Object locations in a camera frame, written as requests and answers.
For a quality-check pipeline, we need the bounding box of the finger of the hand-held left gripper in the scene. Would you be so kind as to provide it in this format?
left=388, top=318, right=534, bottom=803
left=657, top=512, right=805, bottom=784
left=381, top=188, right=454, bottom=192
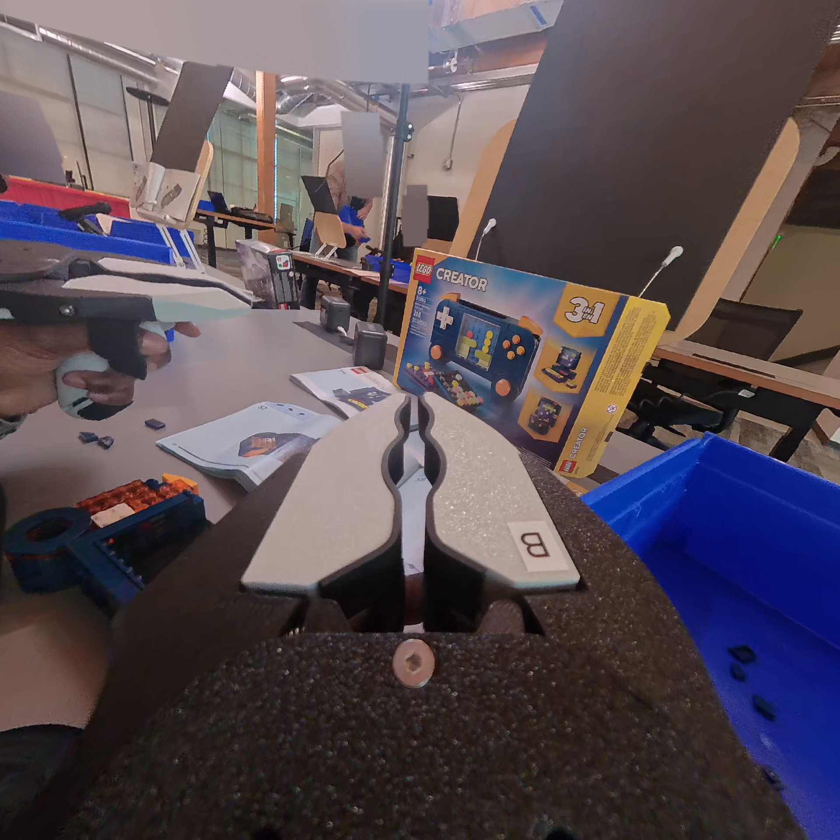
left=66, top=257, right=253, bottom=303
left=62, top=276, right=256, bottom=324

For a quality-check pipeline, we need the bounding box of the blue yellow toy brick box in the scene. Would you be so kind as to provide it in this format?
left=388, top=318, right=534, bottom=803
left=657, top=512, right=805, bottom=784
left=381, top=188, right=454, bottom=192
left=392, top=248, right=672, bottom=479

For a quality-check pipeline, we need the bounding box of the blue plastic bin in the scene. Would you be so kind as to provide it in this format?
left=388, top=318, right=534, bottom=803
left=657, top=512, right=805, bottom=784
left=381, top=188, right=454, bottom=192
left=581, top=432, right=840, bottom=840
left=0, top=199, right=198, bottom=266

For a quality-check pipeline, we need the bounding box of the computer cover instruction booklet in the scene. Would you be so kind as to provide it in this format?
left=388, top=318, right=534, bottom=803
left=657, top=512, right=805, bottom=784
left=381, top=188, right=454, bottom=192
left=290, top=367, right=401, bottom=421

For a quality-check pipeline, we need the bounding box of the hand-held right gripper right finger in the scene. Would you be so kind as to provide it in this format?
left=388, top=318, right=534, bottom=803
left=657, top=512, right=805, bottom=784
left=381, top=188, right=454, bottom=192
left=419, top=390, right=583, bottom=590

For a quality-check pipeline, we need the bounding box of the person's left hand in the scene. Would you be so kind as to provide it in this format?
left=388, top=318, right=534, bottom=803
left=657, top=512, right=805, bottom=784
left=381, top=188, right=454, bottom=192
left=0, top=320, right=201, bottom=417

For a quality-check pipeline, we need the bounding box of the black backdrop panel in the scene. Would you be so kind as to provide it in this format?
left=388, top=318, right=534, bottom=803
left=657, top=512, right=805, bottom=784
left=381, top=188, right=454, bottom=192
left=467, top=0, right=837, bottom=332
left=150, top=62, right=234, bottom=173

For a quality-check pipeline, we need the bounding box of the dark blue orange brick model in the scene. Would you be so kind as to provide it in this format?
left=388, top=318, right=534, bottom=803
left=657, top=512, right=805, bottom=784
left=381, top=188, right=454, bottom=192
left=3, top=472, right=210, bottom=608

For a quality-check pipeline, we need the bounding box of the thick instruction booklet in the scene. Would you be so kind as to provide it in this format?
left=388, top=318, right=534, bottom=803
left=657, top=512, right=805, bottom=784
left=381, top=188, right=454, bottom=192
left=156, top=402, right=431, bottom=578

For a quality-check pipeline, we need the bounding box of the black light stand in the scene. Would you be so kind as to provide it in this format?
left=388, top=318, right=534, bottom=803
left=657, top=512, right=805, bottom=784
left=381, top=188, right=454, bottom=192
left=374, top=82, right=416, bottom=326

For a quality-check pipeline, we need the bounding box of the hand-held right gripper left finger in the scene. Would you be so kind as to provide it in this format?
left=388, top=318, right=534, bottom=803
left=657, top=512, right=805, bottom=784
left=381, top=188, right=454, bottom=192
left=240, top=394, right=413, bottom=597

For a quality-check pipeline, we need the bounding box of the black toy brick box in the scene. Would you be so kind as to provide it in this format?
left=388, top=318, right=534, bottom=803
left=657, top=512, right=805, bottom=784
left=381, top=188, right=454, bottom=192
left=235, top=238, right=301, bottom=309

